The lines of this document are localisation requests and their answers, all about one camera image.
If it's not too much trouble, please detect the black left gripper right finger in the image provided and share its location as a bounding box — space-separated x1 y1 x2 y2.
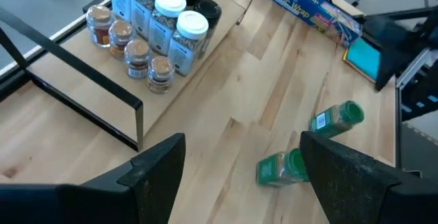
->
300 131 438 224

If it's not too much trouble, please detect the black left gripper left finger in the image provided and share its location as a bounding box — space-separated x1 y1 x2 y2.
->
0 134 186 224

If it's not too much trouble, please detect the wooden shelf with black legs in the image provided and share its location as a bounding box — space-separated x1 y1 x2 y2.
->
0 0 246 152

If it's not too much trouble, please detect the green-lid spice jar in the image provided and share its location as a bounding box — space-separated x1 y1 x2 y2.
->
309 99 365 140
255 147 310 188

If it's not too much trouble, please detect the teal square pad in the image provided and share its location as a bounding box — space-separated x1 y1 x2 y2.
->
343 36 383 84

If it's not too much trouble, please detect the blue plastic wrap box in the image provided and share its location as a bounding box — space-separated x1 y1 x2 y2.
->
252 0 363 49

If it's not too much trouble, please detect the silver frame bracket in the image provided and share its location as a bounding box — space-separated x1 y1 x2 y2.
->
396 49 430 90

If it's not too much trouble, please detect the black metal table frame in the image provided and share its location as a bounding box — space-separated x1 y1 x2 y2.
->
0 0 438 124

